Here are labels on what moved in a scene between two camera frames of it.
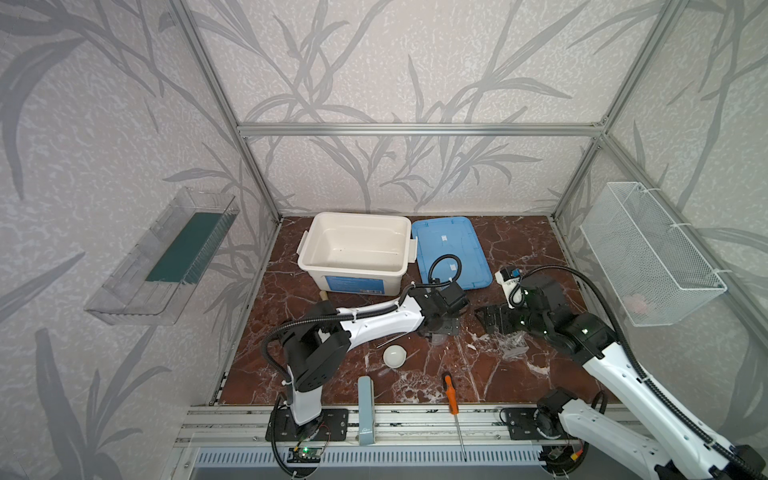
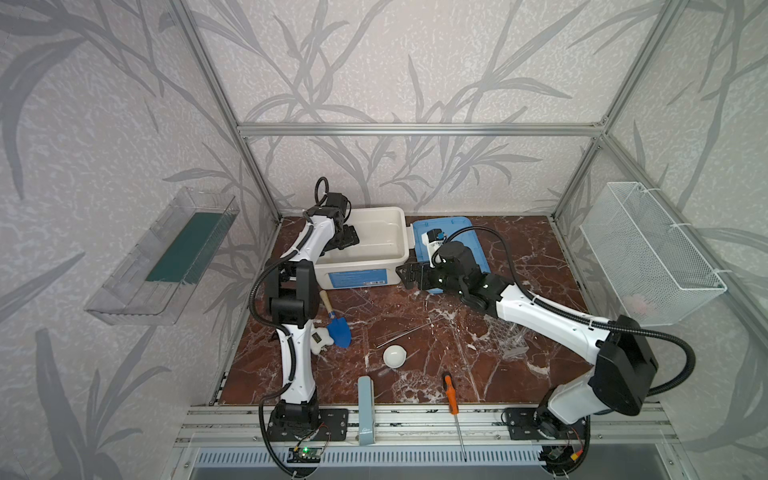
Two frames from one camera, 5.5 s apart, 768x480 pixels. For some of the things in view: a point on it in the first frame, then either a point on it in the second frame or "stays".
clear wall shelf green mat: [153, 283] stays
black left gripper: [445, 321] to [346, 237]
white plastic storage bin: [357, 253] stays
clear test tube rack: [512, 345] stays
